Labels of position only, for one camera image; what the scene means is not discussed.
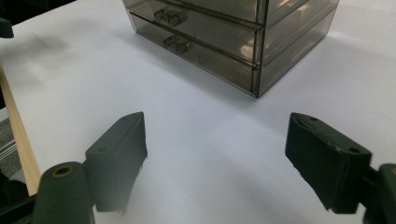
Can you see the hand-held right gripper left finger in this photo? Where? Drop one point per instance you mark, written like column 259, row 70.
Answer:
column 116, row 161

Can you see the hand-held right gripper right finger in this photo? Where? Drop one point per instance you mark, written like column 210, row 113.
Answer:
column 327, row 165

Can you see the wooden table edge strip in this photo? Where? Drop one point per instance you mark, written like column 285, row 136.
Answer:
column 18, row 137

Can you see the smoky transparent drawer cabinet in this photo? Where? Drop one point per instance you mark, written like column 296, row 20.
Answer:
column 295, row 40

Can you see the smoky transparent plastic drawer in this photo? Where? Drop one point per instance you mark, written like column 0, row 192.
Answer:
column 214, row 65
column 218, row 34
column 224, row 7

